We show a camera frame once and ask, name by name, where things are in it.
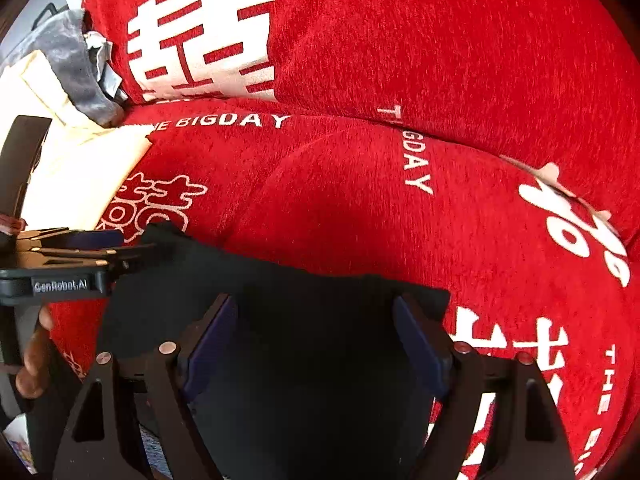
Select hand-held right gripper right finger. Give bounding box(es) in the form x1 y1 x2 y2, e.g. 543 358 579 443
392 295 576 480

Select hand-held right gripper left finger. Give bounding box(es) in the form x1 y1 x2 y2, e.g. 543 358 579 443
52 294 238 480

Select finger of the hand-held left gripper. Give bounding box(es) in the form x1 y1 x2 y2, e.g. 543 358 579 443
17 228 126 251
27 242 158 273

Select black pants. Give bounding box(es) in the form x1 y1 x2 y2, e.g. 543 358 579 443
97 222 451 480

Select person's left hand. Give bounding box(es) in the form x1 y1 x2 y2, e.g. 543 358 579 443
15 306 54 401

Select white cloth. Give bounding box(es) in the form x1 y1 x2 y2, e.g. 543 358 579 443
0 50 153 233

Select red printed blanket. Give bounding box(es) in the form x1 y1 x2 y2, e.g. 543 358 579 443
47 100 640 480

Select grey cloth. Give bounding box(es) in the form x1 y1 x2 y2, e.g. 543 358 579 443
20 10 128 128

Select red printed back cushion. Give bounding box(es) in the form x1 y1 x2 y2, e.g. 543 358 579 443
80 0 640 241

